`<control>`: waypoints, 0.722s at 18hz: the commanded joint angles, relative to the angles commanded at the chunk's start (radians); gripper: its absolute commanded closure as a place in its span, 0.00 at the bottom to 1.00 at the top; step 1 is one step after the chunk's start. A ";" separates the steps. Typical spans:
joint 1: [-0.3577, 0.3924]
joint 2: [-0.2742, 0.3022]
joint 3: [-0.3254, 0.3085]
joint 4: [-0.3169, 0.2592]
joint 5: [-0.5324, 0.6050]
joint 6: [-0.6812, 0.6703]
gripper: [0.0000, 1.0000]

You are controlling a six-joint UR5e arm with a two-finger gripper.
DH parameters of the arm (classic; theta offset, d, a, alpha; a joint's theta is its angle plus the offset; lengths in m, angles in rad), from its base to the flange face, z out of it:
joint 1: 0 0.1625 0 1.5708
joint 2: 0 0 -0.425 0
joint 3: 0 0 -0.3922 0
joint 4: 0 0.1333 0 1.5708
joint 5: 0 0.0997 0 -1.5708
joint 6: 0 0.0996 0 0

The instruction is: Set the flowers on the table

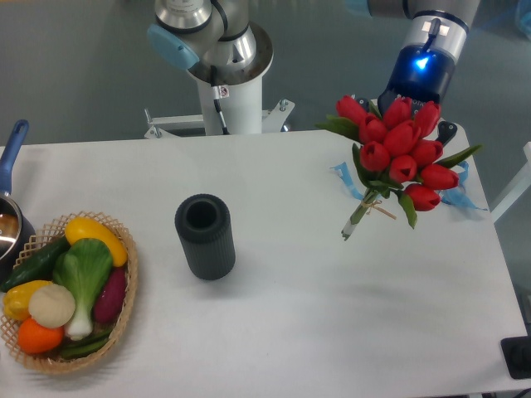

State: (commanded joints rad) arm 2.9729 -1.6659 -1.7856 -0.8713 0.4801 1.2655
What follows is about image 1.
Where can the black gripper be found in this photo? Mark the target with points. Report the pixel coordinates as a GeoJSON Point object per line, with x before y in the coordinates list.
{"type": "Point", "coordinates": [422, 76]}

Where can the red tulip bouquet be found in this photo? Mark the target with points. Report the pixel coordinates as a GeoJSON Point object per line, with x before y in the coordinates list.
{"type": "Point", "coordinates": [393, 156]}

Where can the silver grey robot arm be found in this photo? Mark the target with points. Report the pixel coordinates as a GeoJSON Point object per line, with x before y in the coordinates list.
{"type": "Point", "coordinates": [216, 43]}

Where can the blue ribbon left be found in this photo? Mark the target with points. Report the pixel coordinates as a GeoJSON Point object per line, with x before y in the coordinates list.
{"type": "Point", "coordinates": [343, 173]}

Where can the blue ribbon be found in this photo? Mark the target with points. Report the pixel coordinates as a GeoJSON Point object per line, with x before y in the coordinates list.
{"type": "Point", "coordinates": [457, 196]}
{"type": "Point", "coordinates": [343, 173]}

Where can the blue ribbon right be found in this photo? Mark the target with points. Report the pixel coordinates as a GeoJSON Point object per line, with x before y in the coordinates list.
{"type": "Point", "coordinates": [457, 196]}

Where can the dark grey ribbed vase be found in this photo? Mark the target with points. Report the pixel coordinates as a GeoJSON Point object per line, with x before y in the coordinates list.
{"type": "Point", "coordinates": [203, 224]}

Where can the black device at edge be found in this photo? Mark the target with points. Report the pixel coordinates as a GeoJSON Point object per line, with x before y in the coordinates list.
{"type": "Point", "coordinates": [516, 351]}

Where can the yellow squash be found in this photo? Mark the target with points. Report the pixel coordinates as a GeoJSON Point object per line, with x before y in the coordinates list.
{"type": "Point", "coordinates": [82, 227]}

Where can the purple sweet potato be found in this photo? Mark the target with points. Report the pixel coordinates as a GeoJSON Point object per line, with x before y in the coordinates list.
{"type": "Point", "coordinates": [109, 304]}

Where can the green bok choy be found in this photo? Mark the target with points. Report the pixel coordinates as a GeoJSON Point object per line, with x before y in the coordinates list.
{"type": "Point", "coordinates": [83, 270]}

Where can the green pea pods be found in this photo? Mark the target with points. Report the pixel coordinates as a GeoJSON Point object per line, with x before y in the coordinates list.
{"type": "Point", "coordinates": [85, 347]}

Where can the dark green cucumber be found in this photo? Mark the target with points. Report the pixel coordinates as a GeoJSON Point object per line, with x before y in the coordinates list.
{"type": "Point", "coordinates": [38, 266]}

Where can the cream white onion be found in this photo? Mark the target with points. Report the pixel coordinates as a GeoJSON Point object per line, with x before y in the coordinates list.
{"type": "Point", "coordinates": [52, 306]}

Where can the woven wicker basket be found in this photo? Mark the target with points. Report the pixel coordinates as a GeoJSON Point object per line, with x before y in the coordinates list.
{"type": "Point", "coordinates": [51, 363]}

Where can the yellow bell pepper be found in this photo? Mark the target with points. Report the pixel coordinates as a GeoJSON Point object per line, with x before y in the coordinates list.
{"type": "Point", "coordinates": [16, 300]}

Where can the orange fruit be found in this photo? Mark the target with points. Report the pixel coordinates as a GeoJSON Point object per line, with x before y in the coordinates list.
{"type": "Point", "coordinates": [33, 338]}

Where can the white frame at right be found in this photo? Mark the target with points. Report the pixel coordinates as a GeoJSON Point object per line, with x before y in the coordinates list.
{"type": "Point", "coordinates": [517, 186]}

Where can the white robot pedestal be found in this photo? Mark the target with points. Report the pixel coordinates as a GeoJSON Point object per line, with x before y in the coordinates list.
{"type": "Point", "coordinates": [233, 109]}

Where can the blue handled saucepan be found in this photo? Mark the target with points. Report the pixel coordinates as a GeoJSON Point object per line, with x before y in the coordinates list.
{"type": "Point", "coordinates": [15, 227]}

